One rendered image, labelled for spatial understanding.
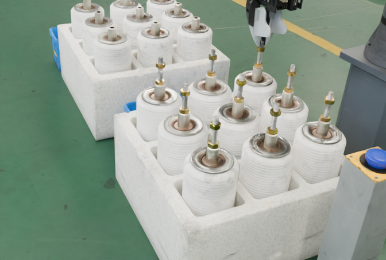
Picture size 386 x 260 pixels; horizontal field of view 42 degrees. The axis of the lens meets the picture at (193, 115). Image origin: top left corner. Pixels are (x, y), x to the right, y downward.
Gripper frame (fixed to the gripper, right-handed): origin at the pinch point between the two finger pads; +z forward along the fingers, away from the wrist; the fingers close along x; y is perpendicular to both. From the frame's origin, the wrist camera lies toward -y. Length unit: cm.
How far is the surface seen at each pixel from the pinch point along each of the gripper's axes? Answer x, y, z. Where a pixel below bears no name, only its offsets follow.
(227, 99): -10.1, 3.8, 10.6
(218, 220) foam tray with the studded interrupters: -28.5, 28.3, 16.7
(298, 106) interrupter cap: -0.1, 14.7, 9.3
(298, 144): -7.2, 23.3, 11.3
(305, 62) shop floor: 58, -39, 35
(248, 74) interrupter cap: -0.7, -1.5, 9.4
